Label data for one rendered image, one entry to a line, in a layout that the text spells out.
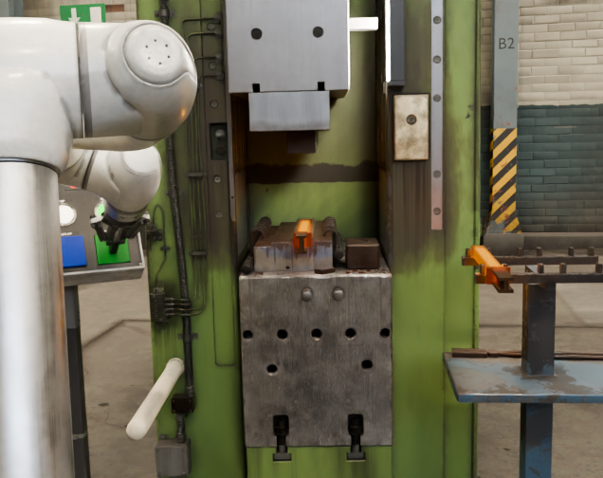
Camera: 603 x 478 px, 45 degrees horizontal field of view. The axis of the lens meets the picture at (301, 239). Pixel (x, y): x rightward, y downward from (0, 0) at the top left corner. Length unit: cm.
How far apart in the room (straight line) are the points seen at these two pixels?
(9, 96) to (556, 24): 733
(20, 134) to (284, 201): 159
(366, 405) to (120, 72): 128
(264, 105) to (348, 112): 53
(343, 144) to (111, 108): 153
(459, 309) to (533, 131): 585
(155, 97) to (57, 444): 37
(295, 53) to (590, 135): 629
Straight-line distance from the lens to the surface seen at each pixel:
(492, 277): 152
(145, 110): 84
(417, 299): 204
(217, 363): 210
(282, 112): 184
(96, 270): 175
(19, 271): 78
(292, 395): 189
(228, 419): 215
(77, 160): 138
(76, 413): 197
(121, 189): 139
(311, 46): 184
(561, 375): 178
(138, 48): 81
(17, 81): 83
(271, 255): 186
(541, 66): 788
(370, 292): 182
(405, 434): 216
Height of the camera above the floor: 127
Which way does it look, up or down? 8 degrees down
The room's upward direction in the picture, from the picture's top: 1 degrees counter-clockwise
